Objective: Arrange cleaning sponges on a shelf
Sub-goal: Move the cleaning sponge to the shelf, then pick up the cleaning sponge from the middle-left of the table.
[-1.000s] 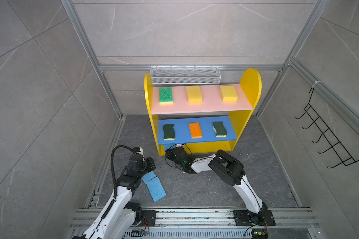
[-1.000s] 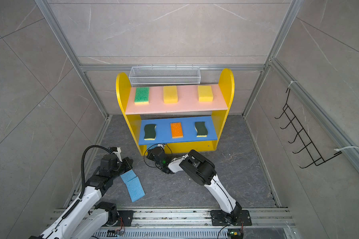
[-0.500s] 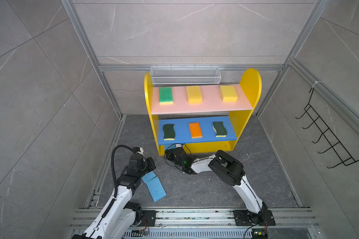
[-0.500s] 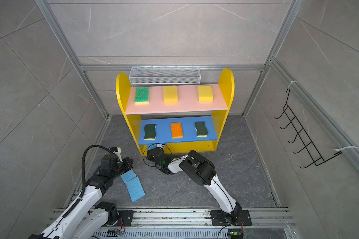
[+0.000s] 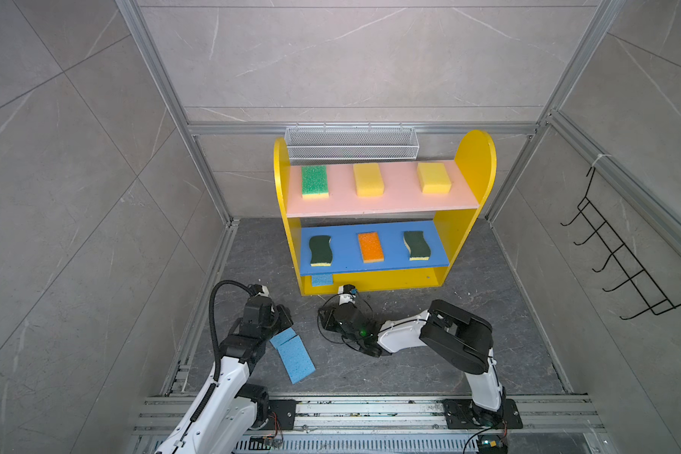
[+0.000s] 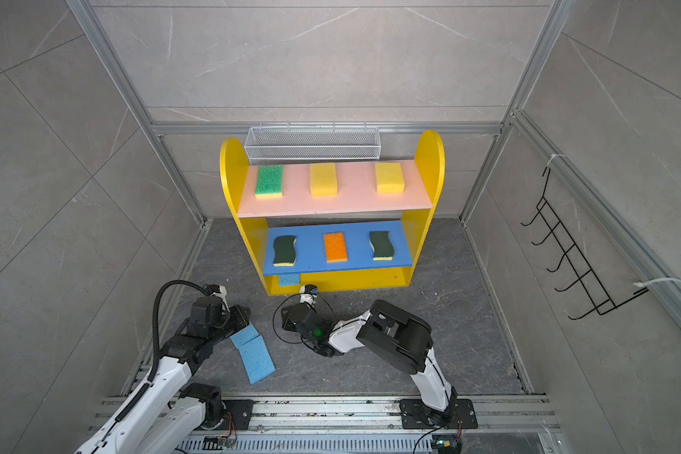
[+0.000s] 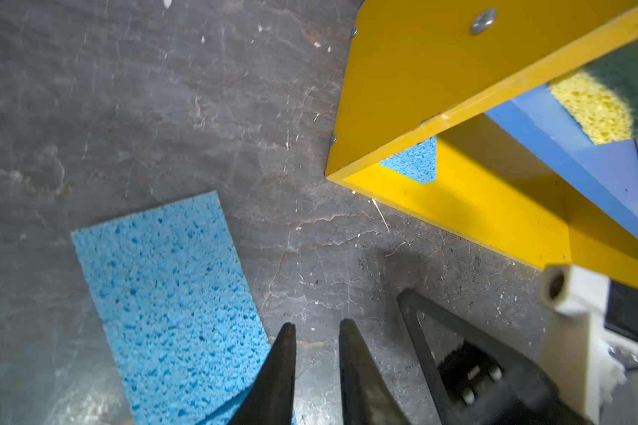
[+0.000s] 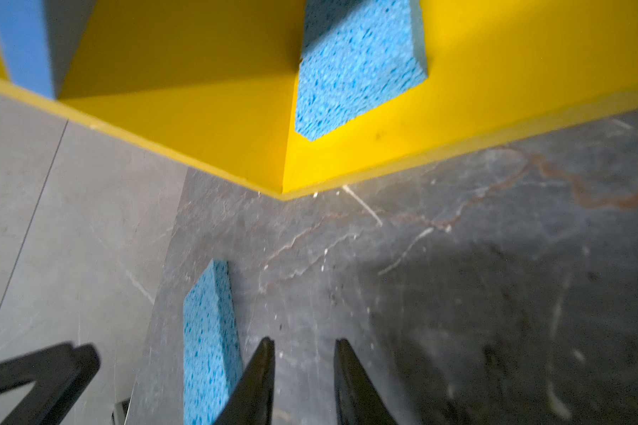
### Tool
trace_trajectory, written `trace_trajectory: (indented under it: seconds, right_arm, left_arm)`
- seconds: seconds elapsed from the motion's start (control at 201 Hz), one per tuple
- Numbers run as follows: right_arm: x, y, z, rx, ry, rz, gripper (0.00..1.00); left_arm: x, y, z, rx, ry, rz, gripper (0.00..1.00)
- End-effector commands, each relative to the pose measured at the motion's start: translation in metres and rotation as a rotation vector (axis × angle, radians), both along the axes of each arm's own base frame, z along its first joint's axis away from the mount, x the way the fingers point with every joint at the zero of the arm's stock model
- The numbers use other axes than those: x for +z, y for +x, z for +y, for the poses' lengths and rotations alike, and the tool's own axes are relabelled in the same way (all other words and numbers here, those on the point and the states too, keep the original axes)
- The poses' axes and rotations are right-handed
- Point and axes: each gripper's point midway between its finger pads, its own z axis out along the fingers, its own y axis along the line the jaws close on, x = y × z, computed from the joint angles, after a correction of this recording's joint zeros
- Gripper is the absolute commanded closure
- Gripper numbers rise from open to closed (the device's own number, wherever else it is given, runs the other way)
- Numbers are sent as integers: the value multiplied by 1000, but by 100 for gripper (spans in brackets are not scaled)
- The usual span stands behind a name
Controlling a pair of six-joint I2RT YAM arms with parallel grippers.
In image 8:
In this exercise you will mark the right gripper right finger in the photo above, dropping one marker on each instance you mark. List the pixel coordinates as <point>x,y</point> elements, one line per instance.
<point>357,400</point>

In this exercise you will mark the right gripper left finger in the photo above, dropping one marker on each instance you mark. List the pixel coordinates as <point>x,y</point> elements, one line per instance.
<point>252,400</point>

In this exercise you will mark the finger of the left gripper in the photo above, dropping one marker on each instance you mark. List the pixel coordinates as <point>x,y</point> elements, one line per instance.
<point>58,374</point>

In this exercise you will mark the blue sponge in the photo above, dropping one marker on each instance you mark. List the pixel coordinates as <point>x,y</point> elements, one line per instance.
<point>356,56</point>
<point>212,357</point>

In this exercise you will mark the yellow shelf unit frame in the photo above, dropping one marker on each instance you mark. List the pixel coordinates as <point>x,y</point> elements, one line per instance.
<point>213,84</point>

